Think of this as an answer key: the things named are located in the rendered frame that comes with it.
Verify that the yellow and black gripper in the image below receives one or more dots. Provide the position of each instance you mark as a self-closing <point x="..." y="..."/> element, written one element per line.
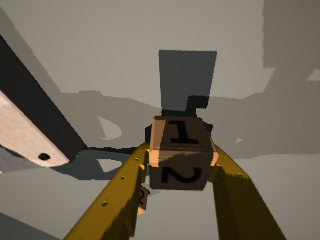
<point x="240" y="210"/>

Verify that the brown number cube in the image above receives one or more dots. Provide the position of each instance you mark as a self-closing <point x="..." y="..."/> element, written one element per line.
<point x="142" y="200"/>
<point x="182" y="153"/>

